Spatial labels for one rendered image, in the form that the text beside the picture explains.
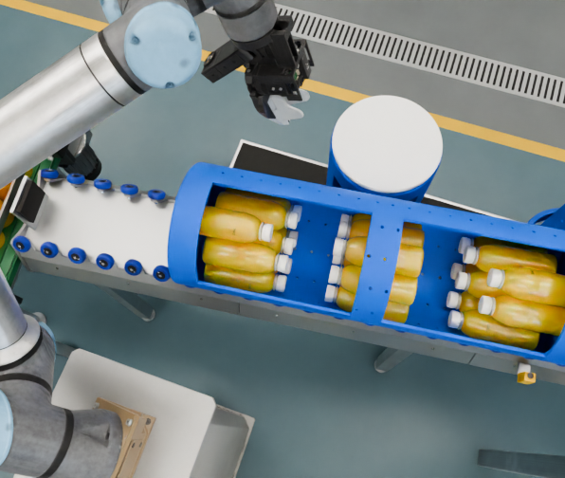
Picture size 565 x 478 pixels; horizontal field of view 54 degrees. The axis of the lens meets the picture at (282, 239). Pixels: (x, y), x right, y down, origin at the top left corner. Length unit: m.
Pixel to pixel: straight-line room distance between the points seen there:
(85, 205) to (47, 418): 0.72
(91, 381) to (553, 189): 2.14
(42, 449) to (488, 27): 2.72
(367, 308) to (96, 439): 0.57
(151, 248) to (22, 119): 0.89
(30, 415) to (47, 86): 0.57
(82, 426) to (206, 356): 1.34
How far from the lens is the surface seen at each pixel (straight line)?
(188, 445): 1.16
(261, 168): 2.40
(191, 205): 1.17
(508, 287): 1.24
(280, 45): 0.80
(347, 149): 1.43
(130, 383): 1.19
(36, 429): 1.01
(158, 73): 0.59
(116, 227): 1.54
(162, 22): 0.58
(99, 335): 2.47
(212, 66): 0.88
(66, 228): 1.58
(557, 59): 3.12
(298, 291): 1.35
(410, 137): 1.47
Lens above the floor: 2.29
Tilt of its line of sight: 71 degrees down
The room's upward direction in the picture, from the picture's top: 5 degrees counter-clockwise
